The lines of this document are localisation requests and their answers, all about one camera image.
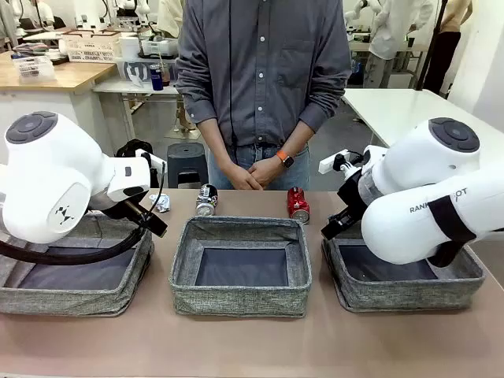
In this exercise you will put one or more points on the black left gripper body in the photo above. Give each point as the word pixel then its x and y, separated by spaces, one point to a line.
pixel 149 224

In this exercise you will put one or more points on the person's right forearm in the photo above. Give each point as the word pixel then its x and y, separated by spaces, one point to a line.
pixel 212 145

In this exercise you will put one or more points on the person's left forearm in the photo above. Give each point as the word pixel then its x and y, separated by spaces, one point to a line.
pixel 299 136

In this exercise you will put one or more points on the bystander in white shirt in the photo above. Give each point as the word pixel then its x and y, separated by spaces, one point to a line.
pixel 397 35

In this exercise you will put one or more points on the clear plastic storage box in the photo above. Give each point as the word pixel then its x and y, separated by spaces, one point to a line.
pixel 33 67

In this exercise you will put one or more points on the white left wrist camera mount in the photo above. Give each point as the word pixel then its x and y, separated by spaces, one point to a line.
pixel 151 157

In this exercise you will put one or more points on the grey plastic stool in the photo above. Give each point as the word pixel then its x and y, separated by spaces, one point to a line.
pixel 188 163

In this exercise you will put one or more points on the blue drink can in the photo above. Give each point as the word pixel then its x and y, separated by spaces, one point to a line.
pixel 156 78

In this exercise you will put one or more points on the crushed red soda can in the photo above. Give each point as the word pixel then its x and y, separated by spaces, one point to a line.
pixel 298 204

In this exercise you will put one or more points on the crushed black soda can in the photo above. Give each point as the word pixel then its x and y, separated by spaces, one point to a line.
pixel 206 201

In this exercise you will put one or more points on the person's right hand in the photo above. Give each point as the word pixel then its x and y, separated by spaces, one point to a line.
pixel 242 179

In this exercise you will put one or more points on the wooden top table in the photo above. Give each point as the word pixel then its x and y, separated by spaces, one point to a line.
pixel 67 75

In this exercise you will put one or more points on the black backpack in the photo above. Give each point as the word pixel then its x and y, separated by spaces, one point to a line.
pixel 132 149

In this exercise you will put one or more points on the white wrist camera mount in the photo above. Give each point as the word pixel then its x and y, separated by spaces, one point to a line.
pixel 151 157
pixel 332 161

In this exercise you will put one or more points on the person in grey shirt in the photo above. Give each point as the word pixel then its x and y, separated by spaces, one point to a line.
pixel 260 71

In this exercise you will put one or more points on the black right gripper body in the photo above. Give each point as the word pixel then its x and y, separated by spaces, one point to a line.
pixel 352 193

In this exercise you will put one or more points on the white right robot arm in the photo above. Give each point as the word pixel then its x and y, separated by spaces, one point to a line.
pixel 425 165

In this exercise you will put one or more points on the white paper ball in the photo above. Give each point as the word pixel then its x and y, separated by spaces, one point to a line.
pixel 161 204

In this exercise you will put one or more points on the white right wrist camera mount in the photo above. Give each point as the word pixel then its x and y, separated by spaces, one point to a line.
pixel 332 161

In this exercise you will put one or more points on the bystander in black trousers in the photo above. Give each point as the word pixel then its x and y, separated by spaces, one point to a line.
pixel 449 51

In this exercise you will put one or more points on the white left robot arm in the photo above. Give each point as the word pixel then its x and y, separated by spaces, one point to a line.
pixel 51 177

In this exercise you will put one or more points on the grey fabric basket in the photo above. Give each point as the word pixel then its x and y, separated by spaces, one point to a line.
pixel 78 299
pixel 236 299
pixel 393 295

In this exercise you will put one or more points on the white slatted crate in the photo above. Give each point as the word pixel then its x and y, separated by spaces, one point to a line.
pixel 92 47

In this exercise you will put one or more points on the person's left hand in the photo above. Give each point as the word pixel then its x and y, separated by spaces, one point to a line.
pixel 271 169

